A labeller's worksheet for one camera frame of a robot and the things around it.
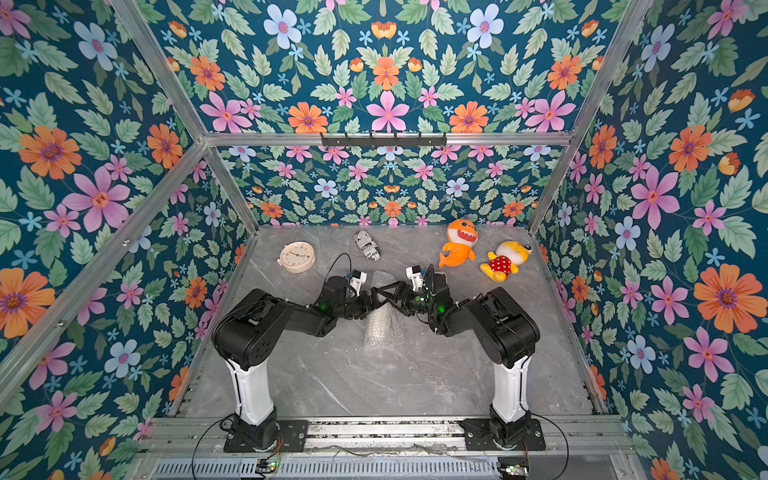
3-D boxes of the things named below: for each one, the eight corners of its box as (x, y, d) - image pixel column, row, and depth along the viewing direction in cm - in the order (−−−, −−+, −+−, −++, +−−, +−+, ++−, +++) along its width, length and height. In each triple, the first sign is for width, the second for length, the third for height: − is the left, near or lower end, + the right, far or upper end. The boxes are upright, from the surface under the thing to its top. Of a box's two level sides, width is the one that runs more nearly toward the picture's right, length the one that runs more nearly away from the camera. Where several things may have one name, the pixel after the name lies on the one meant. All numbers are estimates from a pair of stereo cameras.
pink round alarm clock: (277, 272, 109) (274, 266, 106) (286, 247, 116) (283, 241, 114) (312, 272, 109) (310, 266, 106) (318, 247, 116) (316, 241, 114)
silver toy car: (371, 265, 110) (370, 259, 107) (353, 239, 118) (352, 233, 116) (384, 259, 112) (383, 253, 109) (365, 234, 120) (364, 228, 118)
